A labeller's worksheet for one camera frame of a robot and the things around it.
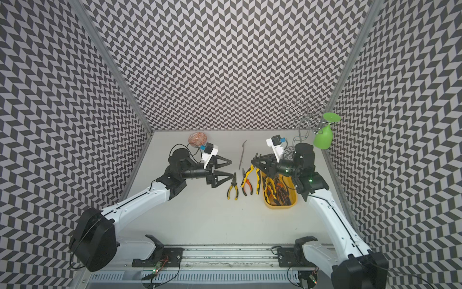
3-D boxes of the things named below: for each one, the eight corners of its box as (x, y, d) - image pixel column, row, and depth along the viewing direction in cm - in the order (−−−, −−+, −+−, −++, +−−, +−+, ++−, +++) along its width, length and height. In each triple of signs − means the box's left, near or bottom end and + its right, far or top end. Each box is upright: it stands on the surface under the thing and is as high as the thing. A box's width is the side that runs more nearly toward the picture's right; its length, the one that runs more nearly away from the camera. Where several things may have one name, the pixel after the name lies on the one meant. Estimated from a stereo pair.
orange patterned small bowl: (188, 147, 113) (187, 143, 109) (191, 136, 119) (189, 132, 115) (205, 147, 113) (204, 142, 109) (207, 136, 119) (206, 132, 115)
